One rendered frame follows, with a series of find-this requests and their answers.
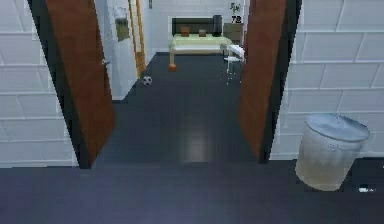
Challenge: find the silver trash can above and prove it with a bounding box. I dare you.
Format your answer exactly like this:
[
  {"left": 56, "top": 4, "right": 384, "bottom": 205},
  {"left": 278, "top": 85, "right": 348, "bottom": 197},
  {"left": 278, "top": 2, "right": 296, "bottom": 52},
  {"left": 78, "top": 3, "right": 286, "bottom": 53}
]
[{"left": 294, "top": 112, "right": 371, "bottom": 192}]

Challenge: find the white chair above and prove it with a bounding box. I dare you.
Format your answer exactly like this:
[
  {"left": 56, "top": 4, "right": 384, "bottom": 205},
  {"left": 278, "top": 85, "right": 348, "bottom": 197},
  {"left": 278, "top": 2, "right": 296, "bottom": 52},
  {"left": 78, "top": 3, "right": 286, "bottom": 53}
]
[{"left": 223, "top": 44, "right": 246, "bottom": 84}]

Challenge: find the brown chest of drawers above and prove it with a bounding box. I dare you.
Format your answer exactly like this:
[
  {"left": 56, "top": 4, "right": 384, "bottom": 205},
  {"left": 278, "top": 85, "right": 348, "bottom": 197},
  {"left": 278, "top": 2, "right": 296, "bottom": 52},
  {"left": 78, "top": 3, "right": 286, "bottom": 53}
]
[{"left": 223, "top": 22, "right": 244, "bottom": 46}]

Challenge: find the wooden ladder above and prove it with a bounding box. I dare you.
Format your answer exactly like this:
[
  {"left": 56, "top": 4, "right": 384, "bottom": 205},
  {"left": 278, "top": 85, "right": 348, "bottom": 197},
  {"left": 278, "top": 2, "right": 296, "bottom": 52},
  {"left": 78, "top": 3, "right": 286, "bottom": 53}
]
[{"left": 127, "top": 0, "right": 147, "bottom": 79}]

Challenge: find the brown room door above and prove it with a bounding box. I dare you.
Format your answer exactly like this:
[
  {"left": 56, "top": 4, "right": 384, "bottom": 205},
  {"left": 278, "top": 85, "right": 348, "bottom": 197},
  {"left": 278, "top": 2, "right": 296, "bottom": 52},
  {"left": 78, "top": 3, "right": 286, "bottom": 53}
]
[{"left": 44, "top": 0, "right": 116, "bottom": 165}]

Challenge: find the olive framed wall picture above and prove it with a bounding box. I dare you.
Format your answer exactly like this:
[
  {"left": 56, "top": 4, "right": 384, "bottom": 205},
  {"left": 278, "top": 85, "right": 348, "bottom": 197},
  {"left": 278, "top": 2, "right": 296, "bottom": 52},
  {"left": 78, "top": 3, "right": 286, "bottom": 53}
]
[{"left": 114, "top": 17, "right": 131, "bottom": 43}]

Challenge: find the black tall speaker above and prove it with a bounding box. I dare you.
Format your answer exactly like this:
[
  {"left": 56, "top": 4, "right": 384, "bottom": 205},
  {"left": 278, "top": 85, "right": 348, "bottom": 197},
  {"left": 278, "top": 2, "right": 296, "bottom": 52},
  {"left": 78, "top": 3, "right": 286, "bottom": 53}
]
[{"left": 212, "top": 14, "right": 223, "bottom": 38}]

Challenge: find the bed with green cover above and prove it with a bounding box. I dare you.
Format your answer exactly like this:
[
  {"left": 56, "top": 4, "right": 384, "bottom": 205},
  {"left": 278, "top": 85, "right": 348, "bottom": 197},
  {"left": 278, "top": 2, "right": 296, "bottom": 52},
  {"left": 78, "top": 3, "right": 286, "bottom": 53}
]
[{"left": 168, "top": 17, "right": 234, "bottom": 65}]

